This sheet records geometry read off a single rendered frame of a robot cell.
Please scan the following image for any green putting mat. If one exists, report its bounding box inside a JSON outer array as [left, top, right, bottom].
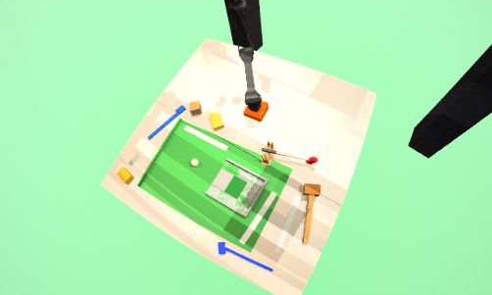
[[139, 121, 293, 253]]

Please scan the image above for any blue golf putter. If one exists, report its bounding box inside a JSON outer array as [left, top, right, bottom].
[[218, 242, 272, 272]]

